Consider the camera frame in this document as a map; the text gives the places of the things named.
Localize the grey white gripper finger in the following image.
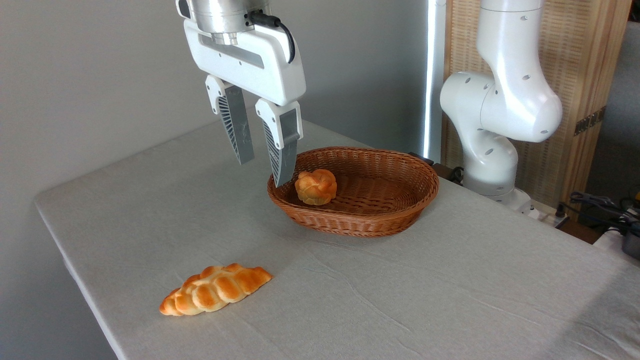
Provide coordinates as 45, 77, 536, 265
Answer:
205, 75, 255, 166
255, 98, 304, 188

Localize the round bread roll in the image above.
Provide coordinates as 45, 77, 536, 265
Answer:
294, 169, 338, 206

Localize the silver vertical pole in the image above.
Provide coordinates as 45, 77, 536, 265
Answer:
422, 0, 447, 163

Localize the black cable bundle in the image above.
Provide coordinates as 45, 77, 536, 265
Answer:
557, 191, 640, 237

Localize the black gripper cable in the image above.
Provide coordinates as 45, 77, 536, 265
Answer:
246, 10, 297, 65

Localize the grey tablecloth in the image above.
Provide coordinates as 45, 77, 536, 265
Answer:
34, 117, 640, 360

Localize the long braided bread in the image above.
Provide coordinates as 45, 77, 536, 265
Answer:
159, 263, 273, 317

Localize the brown wicker basket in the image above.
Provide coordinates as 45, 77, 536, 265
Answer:
266, 146, 440, 238

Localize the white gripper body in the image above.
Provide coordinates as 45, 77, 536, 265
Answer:
183, 19, 307, 107

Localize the metal screen hinge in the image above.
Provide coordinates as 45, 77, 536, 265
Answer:
573, 105, 607, 136

